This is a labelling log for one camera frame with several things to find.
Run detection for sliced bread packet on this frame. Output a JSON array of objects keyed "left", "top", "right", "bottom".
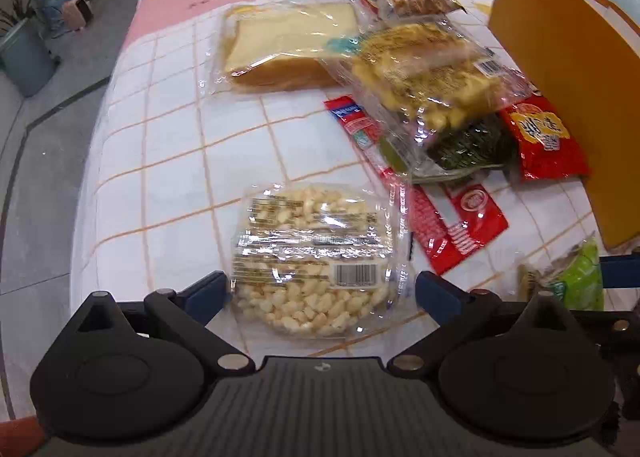
[{"left": 207, "top": 2, "right": 366, "bottom": 95}]

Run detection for round puffed corn cake packet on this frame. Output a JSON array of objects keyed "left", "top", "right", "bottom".
[{"left": 231, "top": 182, "right": 416, "bottom": 338}]

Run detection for light green snack packet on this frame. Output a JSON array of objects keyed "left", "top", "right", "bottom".
[{"left": 517, "top": 237, "right": 603, "bottom": 310}]

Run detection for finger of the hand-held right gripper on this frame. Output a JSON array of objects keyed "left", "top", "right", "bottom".
[
  {"left": 567, "top": 308, "right": 640, "bottom": 363},
  {"left": 599, "top": 253, "right": 640, "bottom": 284}
]

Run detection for orange cardboard box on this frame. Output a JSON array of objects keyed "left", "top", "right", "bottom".
[{"left": 487, "top": 0, "right": 640, "bottom": 250}]

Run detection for grey potted plant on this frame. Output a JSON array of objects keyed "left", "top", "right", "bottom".
[{"left": 0, "top": 0, "right": 58, "bottom": 98}]

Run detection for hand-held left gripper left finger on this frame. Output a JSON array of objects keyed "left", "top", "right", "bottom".
[{"left": 65, "top": 271, "right": 256, "bottom": 378}]

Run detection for red snack packet yellow print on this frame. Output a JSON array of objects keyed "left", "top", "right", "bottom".
[{"left": 500, "top": 96, "right": 591, "bottom": 183}]

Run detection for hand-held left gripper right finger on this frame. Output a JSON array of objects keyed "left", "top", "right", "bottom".
[{"left": 387, "top": 271, "right": 576, "bottom": 374}]

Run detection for yellow pastry packet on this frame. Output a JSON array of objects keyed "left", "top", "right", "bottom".
[{"left": 320, "top": 20, "right": 538, "bottom": 185}]

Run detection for pink and white printed tablecloth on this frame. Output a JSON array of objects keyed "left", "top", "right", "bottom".
[{"left": 70, "top": 0, "right": 616, "bottom": 418}]

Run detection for pink box-shaped object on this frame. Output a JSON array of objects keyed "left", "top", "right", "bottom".
[{"left": 62, "top": 0, "right": 96, "bottom": 32}]

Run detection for blue water jug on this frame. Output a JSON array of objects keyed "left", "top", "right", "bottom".
[{"left": 31, "top": 0, "right": 73, "bottom": 38}]

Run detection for red packet white band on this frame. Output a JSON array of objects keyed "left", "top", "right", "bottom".
[{"left": 407, "top": 182, "right": 509, "bottom": 276}]

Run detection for dark green seaweed packet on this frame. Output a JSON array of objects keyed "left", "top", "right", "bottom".
[{"left": 380, "top": 114, "right": 516, "bottom": 185}]

